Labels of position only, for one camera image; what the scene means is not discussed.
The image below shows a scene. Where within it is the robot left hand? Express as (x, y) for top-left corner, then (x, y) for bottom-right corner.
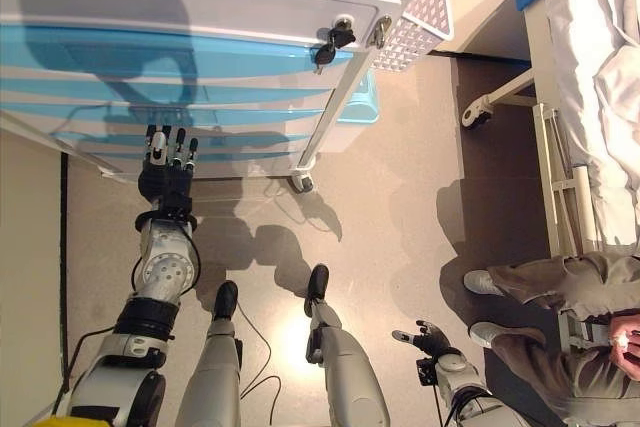
(137, 124), (200, 218)

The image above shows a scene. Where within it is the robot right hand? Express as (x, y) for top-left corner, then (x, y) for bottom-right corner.
(392, 319), (451, 356)

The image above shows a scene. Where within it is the blue front cart drawer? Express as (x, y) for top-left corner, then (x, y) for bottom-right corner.
(0, 100), (327, 129)
(0, 21), (364, 83)
(0, 77), (335, 107)
(82, 146), (304, 164)

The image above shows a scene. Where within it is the yellow shoulder tape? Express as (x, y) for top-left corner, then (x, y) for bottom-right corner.
(32, 414), (121, 427)

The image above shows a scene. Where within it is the person in beige trousers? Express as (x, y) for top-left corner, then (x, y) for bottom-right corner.
(462, 251), (640, 427)

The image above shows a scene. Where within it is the cart caster wheel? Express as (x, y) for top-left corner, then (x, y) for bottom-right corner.
(292, 171), (316, 194)

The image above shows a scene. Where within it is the black key bunch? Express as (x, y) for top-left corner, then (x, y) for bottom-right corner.
(312, 26), (357, 73)

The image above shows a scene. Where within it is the blue lidded waste bin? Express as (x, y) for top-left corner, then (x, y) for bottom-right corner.
(335, 70), (381, 153)

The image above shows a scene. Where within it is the bed caster wheel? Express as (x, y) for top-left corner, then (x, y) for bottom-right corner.
(460, 96), (494, 128)

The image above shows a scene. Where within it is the silver cart side latch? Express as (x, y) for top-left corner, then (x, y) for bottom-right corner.
(368, 16), (394, 48)

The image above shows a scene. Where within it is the white hospital bed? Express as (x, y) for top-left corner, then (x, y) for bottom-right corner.
(459, 0), (640, 253)

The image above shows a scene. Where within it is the white mesh side basket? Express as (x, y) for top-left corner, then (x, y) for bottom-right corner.
(372, 0), (456, 73)

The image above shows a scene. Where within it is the white blanket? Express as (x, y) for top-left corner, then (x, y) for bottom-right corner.
(592, 0), (640, 248)

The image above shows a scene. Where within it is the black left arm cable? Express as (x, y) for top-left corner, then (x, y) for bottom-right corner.
(49, 210), (202, 416)

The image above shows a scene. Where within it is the thin grey leg cable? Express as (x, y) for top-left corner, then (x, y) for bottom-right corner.
(234, 304), (284, 427)

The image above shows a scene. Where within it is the white bed side rail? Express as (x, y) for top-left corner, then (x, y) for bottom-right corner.
(532, 101), (601, 253)

